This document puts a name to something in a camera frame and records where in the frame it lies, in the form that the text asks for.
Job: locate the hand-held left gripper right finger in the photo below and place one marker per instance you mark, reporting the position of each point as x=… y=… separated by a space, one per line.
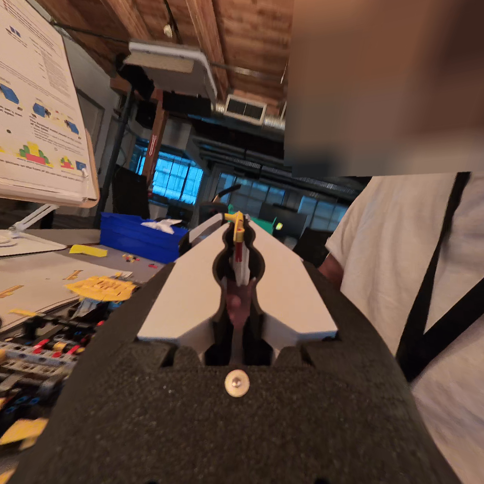
x=291 y=302

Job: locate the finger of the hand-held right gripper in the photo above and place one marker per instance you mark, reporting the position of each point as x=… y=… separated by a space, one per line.
x=204 y=228
x=244 y=270

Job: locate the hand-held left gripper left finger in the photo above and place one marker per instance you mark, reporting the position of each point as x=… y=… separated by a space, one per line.
x=181 y=302

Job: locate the red pin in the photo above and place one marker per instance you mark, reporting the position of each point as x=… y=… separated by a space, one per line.
x=238 y=254

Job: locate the small yellow axle connector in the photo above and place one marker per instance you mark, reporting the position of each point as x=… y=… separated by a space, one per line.
x=232 y=216

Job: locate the small yellow curved panel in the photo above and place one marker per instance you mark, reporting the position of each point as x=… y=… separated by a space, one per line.
x=238 y=230

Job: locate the grey desk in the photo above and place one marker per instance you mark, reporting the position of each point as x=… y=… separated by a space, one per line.
x=113 y=262

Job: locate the person's right hand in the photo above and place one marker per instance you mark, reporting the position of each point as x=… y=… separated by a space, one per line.
x=236 y=302

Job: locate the wooden stick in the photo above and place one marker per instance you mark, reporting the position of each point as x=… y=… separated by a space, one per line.
x=227 y=191

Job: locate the crumpled white paper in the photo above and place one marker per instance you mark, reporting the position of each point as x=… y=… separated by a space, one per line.
x=160 y=224

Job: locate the large black monitor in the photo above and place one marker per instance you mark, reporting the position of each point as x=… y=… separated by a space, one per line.
x=283 y=217

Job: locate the pile of small coloured pins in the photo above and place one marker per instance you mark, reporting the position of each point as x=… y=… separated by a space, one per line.
x=130 y=258

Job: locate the blue storage bin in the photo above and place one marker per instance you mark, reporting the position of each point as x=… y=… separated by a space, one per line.
x=132 y=234

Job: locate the partly built yellow toy car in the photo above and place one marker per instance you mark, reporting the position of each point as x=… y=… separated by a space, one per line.
x=102 y=289

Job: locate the white ceiling air vent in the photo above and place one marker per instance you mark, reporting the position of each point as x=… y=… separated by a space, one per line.
x=245 y=109

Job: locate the yellow paper scrap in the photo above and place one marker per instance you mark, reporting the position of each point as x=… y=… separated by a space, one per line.
x=89 y=250

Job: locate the open instruction booklet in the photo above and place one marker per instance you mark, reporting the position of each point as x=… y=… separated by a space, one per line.
x=37 y=279

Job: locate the printed instruction sheet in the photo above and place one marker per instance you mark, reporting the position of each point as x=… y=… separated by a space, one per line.
x=37 y=113

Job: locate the silver ventilation duct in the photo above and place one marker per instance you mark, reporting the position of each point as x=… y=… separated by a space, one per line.
x=274 y=121

